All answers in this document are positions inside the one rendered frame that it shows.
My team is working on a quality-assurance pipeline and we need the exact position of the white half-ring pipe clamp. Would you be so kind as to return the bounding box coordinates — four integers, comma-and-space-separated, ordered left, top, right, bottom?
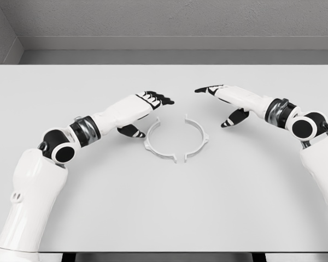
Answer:
183, 114, 210, 163
143, 116, 179, 164

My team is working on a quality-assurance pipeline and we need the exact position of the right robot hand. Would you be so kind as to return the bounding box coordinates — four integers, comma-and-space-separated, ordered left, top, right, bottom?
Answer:
194, 84, 263, 128

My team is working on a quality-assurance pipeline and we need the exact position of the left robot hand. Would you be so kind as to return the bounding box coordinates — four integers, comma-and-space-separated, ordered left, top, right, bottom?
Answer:
109, 90, 175, 139

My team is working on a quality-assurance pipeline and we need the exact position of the white table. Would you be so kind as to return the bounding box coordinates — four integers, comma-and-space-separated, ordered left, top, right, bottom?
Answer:
0, 63, 328, 262

